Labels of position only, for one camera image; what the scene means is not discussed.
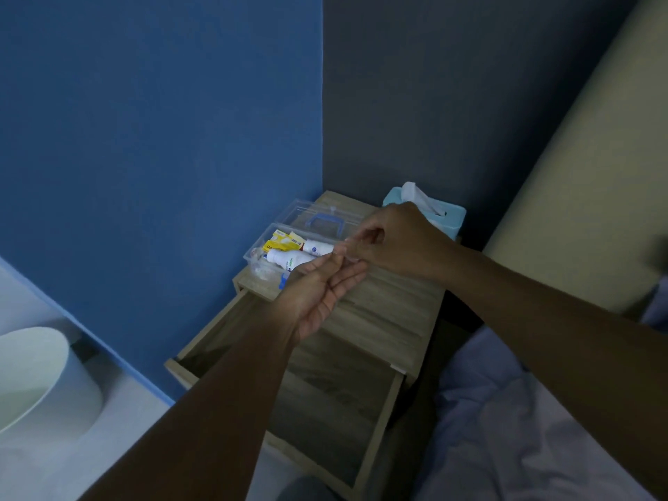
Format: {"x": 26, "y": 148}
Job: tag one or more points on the person's left hand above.
{"x": 308, "y": 302}

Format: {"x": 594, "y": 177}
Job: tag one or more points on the blue cap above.
{"x": 284, "y": 281}

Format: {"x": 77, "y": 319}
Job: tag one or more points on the person's left little finger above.
{"x": 342, "y": 300}

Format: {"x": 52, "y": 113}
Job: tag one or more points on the teal tissue box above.
{"x": 449, "y": 216}

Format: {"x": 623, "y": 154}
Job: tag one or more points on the person's right forearm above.
{"x": 563, "y": 349}

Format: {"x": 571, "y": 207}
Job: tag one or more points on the white tissue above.
{"x": 417, "y": 197}

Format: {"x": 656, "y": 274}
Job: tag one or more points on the small white bottle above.
{"x": 317, "y": 248}

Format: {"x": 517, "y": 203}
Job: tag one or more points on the large white bottle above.
{"x": 287, "y": 259}

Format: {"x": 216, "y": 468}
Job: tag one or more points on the beige bed headboard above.
{"x": 589, "y": 177}

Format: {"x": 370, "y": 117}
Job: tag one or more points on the wooden nightstand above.
{"x": 386, "y": 307}

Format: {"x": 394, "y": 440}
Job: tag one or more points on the person's right hand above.
{"x": 407, "y": 245}

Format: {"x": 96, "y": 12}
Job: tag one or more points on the person's left middle finger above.
{"x": 342, "y": 270}

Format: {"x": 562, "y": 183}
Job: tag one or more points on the white waste bin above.
{"x": 41, "y": 380}

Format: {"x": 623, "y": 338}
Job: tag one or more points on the person's right thumb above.
{"x": 360, "y": 254}

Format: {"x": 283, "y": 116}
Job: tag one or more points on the clear plastic storage box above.
{"x": 261, "y": 260}

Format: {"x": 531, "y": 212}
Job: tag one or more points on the yellow medicine packet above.
{"x": 282, "y": 241}

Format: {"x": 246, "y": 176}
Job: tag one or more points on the person's left forearm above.
{"x": 208, "y": 422}

